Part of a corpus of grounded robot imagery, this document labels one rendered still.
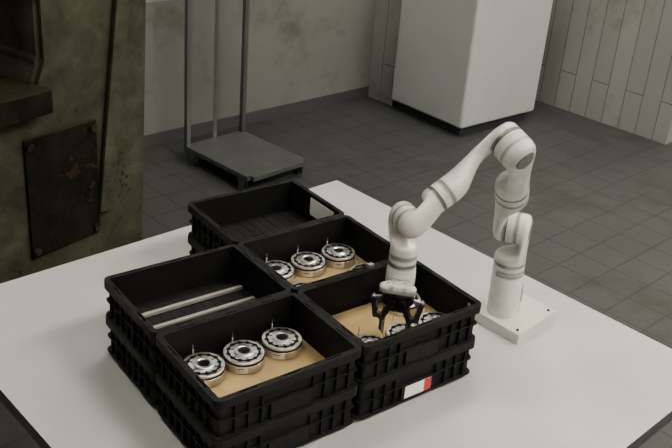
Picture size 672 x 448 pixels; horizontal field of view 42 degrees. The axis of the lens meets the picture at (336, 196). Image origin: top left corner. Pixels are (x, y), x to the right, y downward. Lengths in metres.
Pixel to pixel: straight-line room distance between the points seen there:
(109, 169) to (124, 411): 1.96
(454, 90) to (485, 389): 3.86
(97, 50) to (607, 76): 4.09
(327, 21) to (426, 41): 0.71
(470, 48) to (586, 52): 1.24
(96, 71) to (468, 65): 2.85
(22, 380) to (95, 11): 1.88
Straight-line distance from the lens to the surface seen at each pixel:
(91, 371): 2.43
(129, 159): 4.19
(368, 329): 2.37
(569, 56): 6.99
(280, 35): 6.06
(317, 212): 2.85
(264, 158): 5.25
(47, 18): 3.71
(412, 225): 2.11
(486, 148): 2.20
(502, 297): 2.65
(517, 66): 6.38
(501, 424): 2.34
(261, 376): 2.18
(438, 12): 6.12
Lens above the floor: 2.13
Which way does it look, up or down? 25 degrees down
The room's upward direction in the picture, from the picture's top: 5 degrees clockwise
